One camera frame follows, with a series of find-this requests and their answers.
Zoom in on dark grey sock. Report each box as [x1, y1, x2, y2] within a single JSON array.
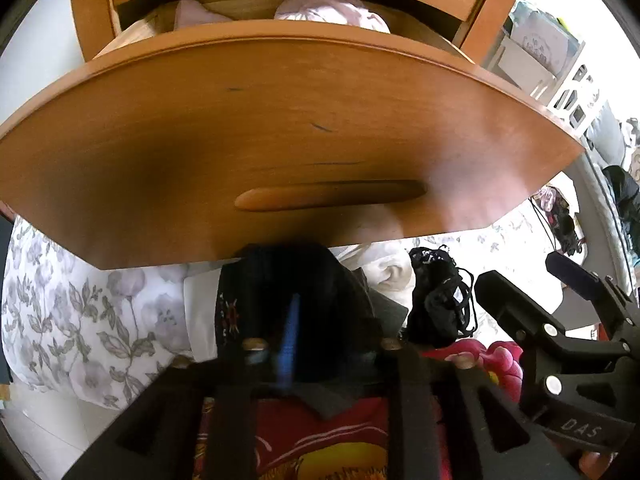
[[292, 270, 408, 421]]

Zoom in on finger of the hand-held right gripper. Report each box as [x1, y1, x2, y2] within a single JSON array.
[[545, 251, 640, 361], [474, 270, 591, 402]]

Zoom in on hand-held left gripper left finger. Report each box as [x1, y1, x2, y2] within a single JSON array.
[[62, 294, 301, 480]]

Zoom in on wooden nightstand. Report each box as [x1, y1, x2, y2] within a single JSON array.
[[67, 0, 536, 68]]

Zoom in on dark green clothes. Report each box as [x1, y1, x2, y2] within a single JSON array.
[[602, 165, 640, 241]]

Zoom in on grey padded furniture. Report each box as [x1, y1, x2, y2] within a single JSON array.
[[575, 150, 640, 281]]

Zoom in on black lace underwear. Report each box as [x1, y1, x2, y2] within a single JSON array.
[[407, 246, 476, 346]]

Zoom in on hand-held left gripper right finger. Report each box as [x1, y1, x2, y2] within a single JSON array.
[[380, 337, 591, 480]]

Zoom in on magenta cloth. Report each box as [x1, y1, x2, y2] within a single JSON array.
[[422, 337, 526, 403]]

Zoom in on colourful clutter pile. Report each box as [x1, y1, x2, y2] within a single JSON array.
[[530, 185, 586, 256]]

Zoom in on red printed blanket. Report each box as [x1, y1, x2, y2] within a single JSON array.
[[192, 385, 501, 480]]

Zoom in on folded pink cloth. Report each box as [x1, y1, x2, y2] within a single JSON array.
[[174, 0, 233, 28]]

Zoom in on black sock with red print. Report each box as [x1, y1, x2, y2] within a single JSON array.
[[215, 242, 381, 391]]

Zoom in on floral bedsheet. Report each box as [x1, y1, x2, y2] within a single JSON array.
[[0, 205, 551, 411]]

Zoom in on pale pink cloth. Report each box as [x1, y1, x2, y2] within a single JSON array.
[[274, 0, 392, 35]]

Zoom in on grey cushion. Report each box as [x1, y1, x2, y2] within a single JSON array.
[[585, 100, 631, 161]]

